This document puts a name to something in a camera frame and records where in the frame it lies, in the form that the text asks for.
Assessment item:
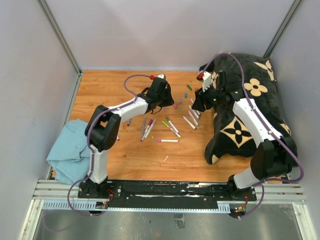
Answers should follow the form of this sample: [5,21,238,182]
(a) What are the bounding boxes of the beige cap marker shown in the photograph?
[144,119,156,139]

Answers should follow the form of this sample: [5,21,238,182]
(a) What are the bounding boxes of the dark green cap marker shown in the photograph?
[190,98,202,117]

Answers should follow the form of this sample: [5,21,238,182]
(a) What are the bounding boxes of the aluminium frame rails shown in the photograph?
[19,180,317,240]

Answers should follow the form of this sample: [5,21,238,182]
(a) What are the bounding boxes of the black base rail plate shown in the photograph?
[77,179,257,210]

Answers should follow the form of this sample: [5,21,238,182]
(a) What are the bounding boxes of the light green cap marker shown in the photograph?
[161,120,182,139]

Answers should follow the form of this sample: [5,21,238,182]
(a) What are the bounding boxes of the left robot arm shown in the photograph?
[79,74,174,198]

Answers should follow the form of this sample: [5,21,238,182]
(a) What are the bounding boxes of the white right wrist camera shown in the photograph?
[196,71,212,93]

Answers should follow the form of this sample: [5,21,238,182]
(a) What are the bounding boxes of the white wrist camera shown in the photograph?
[149,74,166,80]
[196,71,212,93]

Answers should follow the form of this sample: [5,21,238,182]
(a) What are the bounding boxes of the black floral pillow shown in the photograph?
[199,53,291,165]

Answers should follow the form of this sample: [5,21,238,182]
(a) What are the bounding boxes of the light blue cloth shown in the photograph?
[46,119,91,185]

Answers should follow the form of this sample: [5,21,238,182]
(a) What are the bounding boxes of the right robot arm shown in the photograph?
[192,70,301,200]

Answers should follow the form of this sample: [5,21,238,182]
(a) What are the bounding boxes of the lavender cap marker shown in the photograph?
[188,111,199,128]

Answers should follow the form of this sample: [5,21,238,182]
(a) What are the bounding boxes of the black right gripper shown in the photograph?
[191,82,225,112]

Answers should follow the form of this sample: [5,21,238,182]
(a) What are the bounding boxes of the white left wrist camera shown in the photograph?
[149,74,166,80]

